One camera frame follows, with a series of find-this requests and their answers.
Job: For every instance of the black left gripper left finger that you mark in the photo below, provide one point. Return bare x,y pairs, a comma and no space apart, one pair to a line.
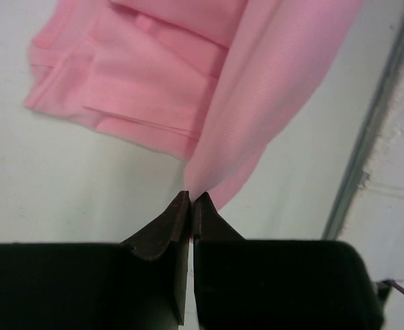
139,283

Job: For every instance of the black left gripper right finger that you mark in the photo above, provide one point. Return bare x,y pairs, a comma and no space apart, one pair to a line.
277,284

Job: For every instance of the light pink t-shirt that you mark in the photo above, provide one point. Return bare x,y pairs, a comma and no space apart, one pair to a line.
210,82

